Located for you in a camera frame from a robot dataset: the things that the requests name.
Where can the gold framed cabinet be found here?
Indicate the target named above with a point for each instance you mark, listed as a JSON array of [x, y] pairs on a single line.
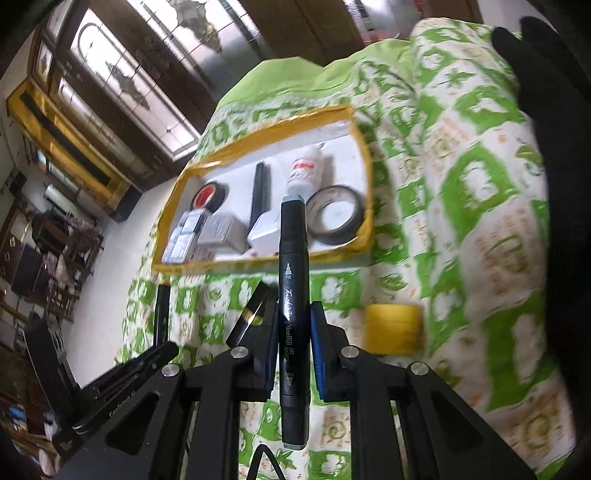
[[69, 147]]

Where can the white foam tray yellow taped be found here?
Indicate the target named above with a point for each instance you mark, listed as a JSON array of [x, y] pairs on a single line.
[[240, 175]]

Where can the black marker with gold band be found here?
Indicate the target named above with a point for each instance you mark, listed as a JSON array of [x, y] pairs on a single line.
[[249, 314]]

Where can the white bottle red label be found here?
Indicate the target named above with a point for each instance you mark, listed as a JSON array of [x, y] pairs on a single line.
[[304, 170]]

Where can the grey white cardboard box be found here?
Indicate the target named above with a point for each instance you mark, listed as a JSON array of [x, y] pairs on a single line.
[[221, 233]]

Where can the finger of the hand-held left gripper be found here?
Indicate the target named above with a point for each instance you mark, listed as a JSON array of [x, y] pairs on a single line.
[[134, 367]]

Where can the brown wooden cabinet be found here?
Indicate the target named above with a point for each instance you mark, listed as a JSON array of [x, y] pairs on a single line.
[[323, 27]]

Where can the black speaker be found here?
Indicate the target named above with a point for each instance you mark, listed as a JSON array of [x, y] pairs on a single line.
[[125, 205]]

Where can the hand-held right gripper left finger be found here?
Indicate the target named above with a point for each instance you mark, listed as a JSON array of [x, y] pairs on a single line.
[[258, 364]]

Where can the yellow tape roll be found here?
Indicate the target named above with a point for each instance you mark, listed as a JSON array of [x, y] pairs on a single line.
[[395, 330]]

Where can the white air conditioner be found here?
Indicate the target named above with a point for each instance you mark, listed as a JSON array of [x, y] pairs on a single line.
[[62, 196]]

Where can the white wall switch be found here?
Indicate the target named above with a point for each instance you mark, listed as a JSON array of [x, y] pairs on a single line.
[[264, 236]]

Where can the black grey capped marker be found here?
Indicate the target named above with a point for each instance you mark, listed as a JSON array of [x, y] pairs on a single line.
[[294, 277]]

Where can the small box with red label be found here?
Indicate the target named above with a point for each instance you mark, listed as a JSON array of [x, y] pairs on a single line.
[[178, 249]]

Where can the green printed blanket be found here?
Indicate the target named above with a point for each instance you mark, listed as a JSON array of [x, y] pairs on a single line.
[[461, 207]]

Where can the black tape roll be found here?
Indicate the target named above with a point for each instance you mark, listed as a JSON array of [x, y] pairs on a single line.
[[341, 228]]

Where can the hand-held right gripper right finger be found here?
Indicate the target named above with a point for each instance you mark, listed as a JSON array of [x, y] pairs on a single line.
[[317, 350]]

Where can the small white blue box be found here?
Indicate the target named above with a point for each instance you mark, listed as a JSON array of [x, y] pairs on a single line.
[[193, 221]]

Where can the red tape roll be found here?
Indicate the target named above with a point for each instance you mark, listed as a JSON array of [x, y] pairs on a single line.
[[210, 198]]

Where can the stained glass wooden door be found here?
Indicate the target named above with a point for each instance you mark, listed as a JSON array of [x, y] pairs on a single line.
[[115, 83]]

